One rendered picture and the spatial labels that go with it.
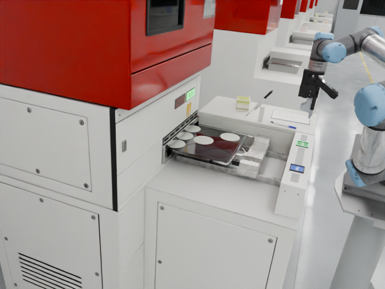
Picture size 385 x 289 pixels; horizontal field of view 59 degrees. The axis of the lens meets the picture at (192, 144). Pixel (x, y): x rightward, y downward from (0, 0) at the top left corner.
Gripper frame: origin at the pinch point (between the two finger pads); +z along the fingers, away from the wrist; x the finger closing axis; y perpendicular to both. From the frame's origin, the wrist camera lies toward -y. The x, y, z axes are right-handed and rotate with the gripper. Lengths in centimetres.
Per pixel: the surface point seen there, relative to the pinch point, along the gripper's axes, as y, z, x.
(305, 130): 1.1, 14.2, -18.3
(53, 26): 80, -34, 66
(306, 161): -2.3, 14.6, 17.4
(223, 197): 26, 29, 39
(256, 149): 21.4, 22.7, -0.5
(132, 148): 58, 7, 56
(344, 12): -37, 6, -1229
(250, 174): 19.1, 23.8, 22.5
